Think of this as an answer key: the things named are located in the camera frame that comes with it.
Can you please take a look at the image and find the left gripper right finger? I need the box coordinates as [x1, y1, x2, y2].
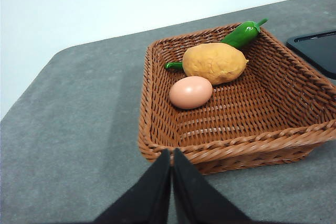
[172, 147, 253, 224]

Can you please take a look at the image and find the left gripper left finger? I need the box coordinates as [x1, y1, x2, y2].
[93, 148, 171, 224]

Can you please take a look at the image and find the brown wicker basket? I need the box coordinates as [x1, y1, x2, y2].
[138, 26, 336, 176]

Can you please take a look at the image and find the pale orange egg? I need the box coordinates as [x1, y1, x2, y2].
[169, 76, 213, 110]

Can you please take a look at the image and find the yellow-orange potato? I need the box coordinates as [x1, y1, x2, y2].
[182, 42, 249, 86]

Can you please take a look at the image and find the green chili pepper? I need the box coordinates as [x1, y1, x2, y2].
[164, 18, 269, 70]

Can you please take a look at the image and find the black rectangular tray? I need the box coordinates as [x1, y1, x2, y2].
[285, 31, 336, 80]

